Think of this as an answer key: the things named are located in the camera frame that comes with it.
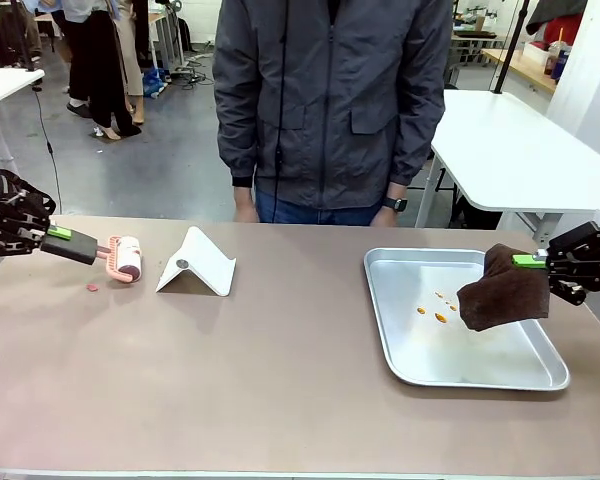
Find brown cloth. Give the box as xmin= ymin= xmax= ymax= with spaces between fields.
xmin=456 ymin=243 xmax=551 ymax=332

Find pink lint roller black handle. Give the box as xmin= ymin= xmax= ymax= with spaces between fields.
xmin=39 ymin=232 xmax=145 ymax=287

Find left forearm in gray sleeve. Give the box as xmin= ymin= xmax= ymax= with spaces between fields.
xmin=387 ymin=99 xmax=454 ymax=187

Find right forearm in gray sleeve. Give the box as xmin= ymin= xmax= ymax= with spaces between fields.
xmin=214 ymin=99 xmax=259 ymax=189

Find person's left hand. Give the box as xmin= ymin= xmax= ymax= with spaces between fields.
xmin=372 ymin=207 xmax=399 ymax=229

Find person's right hand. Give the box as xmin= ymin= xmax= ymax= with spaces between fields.
xmin=233 ymin=184 xmax=260 ymax=224

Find large white table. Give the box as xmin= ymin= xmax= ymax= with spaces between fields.
xmin=429 ymin=88 xmax=600 ymax=244

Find small white table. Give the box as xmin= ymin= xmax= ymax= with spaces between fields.
xmin=0 ymin=68 xmax=46 ymax=174

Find bystander in black trousers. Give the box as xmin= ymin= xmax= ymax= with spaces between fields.
xmin=62 ymin=0 xmax=144 ymax=141

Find metal tray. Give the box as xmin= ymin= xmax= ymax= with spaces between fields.
xmin=363 ymin=246 xmax=570 ymax=392

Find black pole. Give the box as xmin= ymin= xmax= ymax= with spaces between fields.
xmin=9 ymin=0 xmax=39 ymax=74
xmin=492 ymin=0 xmax=531 ymax=96

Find bystander in beige trousers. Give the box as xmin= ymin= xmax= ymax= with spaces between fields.
xmin=112 ymin=0 xmax=146 ymax=126

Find blue bag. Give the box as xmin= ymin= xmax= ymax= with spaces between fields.
xmin=142 ymin=67 xmax=171 ymax=99

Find wooden table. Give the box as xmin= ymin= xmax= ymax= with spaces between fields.
xmin=482 ymin=48 xmax=559 ymax=94

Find white folded stand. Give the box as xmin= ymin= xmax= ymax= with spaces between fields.
xmin=154 ymin=225 xmax=237 ymax=297

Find drink cup with straw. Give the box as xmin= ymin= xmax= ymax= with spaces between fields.
xmin=544 ymin=29 xmax=574 ymax=79

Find white box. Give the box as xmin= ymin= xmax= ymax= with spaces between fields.
xmin=522 ymin=40 xmax=551 ymax=64

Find wooden desk white legs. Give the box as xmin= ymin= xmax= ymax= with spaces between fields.
xmin=147 ymin=12 xmax=186 ymax=76

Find dark red garment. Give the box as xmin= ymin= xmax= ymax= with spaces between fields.
xmin=526 ymin=0 xmax=589 ymax=36

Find blue jeans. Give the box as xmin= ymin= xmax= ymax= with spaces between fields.
xmin=254 ymin=187 xmax=389 ymax=227

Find person in grey jacket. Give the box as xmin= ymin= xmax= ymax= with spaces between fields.
xmin=212 ymin=0 xmax=454 ymax=211

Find thin black cord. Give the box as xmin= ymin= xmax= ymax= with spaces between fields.
xmin=272 ymin=0 xmax=289 ymax=224

